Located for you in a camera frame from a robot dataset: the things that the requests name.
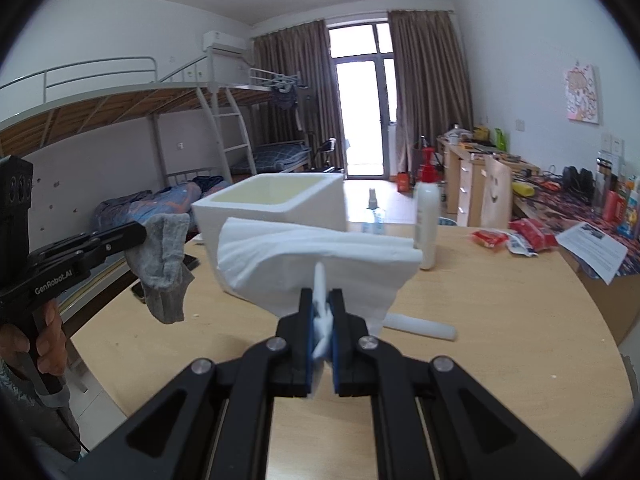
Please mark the green bag on desk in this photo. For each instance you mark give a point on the green bag on desk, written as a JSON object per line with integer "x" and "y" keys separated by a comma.
{"x": 500, "y": 140}

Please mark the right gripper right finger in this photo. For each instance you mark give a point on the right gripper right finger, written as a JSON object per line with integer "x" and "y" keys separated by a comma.
{"x": 364, "y": 366}

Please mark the wooden smiley chair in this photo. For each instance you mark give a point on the wooden smiley chair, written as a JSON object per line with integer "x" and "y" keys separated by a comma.
{"x": 497, "y": 198}

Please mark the white printed sachet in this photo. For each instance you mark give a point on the white printed sachet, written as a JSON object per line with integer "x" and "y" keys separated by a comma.
{"x": 519, "y": 246}

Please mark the black headphones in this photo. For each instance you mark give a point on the black headphones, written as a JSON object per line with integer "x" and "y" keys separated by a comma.
{"x": 577, "y": 181}

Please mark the red can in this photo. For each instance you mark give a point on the red can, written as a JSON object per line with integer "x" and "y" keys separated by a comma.
{"x": 614, "y": 208}

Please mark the orange bag on floor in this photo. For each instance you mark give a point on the orange bag on floor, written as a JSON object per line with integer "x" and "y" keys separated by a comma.
{"x": 403, "y": 182}

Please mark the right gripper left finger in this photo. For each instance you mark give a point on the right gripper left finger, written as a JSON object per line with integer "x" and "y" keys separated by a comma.
{"x": 277, "y": 367}

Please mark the light wooden desk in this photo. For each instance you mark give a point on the light wooden desk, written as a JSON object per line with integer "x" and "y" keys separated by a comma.
{"x": 465, "y": 175}

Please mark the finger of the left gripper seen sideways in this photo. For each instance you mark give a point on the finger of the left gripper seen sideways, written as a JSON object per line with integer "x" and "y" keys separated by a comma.
{"x": 121, "y": 238}

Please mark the black folding chair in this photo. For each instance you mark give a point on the black folding chair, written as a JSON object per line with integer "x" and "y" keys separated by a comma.
{"x": 320, "y": 160}

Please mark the white foam roll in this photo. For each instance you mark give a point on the white foam roll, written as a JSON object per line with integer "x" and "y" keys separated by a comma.
{"x": 417, "y": 326}

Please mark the brown curtain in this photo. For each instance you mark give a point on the brown curtain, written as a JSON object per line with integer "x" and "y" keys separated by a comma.
{"x": 433, "y": 88}
{"x": 305, "y": 103}

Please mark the clear blue spray bottle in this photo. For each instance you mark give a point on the clear blue spray bottle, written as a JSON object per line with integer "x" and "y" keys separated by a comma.
{"x": 374, "y": 223}

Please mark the folded dark blue blanket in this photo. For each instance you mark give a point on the folded dark blue blanket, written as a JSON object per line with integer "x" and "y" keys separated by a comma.
{"x": 274, "y": 158}

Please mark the right brown curtain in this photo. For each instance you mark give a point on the right brown curtain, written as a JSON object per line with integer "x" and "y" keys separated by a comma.
{"x": 433, "y": 88}

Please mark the black smartphone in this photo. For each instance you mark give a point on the black smartphone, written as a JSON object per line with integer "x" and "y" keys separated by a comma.
{"x": 189, "y": 261}

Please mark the printed white paper sheet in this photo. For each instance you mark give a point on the printed white paper sheet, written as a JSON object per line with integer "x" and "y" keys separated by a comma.
{"x": 595, "y": 248}

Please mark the glass balcony door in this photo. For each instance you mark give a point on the glass balcony door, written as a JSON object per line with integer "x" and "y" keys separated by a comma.
{"x": 364, "y": 61}

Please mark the white air conditioner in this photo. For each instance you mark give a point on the white air conditioner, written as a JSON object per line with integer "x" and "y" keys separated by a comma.
{"x": 214, "y": 39}

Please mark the blue quilt bundle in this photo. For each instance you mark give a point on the blue quilt bundle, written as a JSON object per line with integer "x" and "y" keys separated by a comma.
{"x": 141, "y": 206}

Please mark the metal bunk bed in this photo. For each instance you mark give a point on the metal bunk bed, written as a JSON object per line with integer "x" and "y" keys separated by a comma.
{"x": 111, "y": 127}

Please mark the white styrofoam box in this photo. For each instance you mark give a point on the white styrofoam box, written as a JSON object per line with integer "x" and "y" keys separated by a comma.
{"x": 306, "y": 198}

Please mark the white towel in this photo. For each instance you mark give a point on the white towel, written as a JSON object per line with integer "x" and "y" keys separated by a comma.
{"x": 270, "y": 263}

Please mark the red snack packet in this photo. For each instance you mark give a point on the red snack packet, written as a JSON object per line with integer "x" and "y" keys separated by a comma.
{"x": 490, "y": 239}

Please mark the grey sock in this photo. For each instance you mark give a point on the grey sock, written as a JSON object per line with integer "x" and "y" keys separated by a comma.
{"x": 158, "y": 264}

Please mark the anime wall picture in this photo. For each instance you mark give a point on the anime wall picture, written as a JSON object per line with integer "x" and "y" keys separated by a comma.
{"x": 582, "y": 104}

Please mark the left brown curtain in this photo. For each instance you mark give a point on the left brown curtain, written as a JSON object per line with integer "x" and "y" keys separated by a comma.
{"x": 305, "y": 103}

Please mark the person's left hand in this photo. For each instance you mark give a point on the person's left hand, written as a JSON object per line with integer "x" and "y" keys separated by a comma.
{"x": 51, "y": 343}

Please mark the large red snack pack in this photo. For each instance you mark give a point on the large red snack pack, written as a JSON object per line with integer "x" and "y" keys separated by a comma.
{"x": 537, "y": 234}

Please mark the white lotion pump bottle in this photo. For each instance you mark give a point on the white lotion pump bottle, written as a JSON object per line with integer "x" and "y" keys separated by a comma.
{"x": 427, "y": 196}

